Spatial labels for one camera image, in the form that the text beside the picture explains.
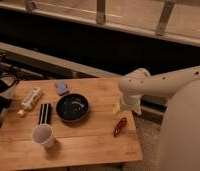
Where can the dark ceramic bowl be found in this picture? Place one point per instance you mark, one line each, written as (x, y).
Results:
(72, 107)

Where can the blue sponge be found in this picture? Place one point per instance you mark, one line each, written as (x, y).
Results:
(61, 88)

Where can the black white striped box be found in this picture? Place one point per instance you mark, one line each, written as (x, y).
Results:
(45, 114)

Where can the white plastic bottle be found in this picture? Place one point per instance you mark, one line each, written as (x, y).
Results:
(30, 100)

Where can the metal window frame rail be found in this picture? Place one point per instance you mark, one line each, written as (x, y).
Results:
(170, 20)

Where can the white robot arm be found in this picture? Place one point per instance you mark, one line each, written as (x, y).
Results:
(179, 139)

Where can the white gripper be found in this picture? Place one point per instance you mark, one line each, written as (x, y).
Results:
(128, 103)

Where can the white paper cup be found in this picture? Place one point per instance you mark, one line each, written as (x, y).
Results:
(43, 134)

